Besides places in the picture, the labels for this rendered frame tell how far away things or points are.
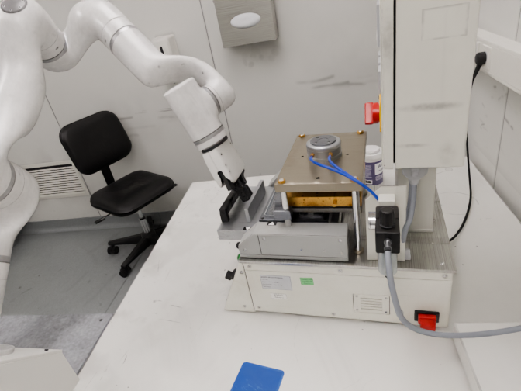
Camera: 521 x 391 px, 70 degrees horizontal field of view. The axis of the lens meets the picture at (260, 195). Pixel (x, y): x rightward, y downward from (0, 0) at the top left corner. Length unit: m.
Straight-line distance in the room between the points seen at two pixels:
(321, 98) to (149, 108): 1.12
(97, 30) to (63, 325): 0.80
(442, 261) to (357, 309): 0.22
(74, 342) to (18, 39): 0.76
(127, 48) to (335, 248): 0.67
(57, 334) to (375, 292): 0.85
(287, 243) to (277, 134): 1.70
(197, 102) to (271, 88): 1.52
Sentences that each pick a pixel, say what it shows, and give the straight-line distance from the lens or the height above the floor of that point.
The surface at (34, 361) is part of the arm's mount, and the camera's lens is 0.95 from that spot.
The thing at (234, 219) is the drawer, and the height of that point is 0.97.
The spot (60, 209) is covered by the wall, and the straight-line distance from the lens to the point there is 3.42.
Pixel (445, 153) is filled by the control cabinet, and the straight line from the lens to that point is 0.71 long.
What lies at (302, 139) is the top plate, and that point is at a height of 1.11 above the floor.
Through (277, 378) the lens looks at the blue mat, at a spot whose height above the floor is 0.75.
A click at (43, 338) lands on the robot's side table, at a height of 0.75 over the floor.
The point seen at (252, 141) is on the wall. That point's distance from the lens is 2.52.
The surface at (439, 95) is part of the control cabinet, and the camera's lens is 0.67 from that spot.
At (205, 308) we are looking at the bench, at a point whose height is 0.75.
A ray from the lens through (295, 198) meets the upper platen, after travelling 0.83.
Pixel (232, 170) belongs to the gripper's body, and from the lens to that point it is 0.93.
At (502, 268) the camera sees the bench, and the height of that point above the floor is 0.75.
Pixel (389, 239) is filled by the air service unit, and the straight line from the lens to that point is 0.67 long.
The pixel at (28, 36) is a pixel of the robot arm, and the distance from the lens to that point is 1.07.
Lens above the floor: 1.48
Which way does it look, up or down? 29 degrees down
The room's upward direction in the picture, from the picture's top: 11 degrees counter-clockwise
